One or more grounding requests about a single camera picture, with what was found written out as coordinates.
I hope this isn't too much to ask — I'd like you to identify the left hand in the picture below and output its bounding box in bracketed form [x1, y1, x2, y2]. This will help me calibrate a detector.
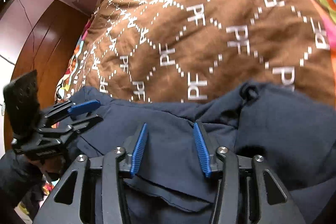
[26, 155, 65, 174]

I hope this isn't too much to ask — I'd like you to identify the dark navy padded jacket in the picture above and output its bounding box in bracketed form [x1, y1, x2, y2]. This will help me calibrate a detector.
[0, 79, 336, 224]

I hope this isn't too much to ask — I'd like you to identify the wooden bed headboard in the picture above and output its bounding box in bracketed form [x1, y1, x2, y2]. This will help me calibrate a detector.
[11, 0, 89, 109]

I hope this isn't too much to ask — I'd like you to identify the black power cable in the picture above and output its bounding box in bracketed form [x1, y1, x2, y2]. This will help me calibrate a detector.
[0, 0, 36, 70]

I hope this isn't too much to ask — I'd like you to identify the brown colourful cartoon quilt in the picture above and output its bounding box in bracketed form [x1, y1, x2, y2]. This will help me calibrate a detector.
[55, 0, 335, 106]

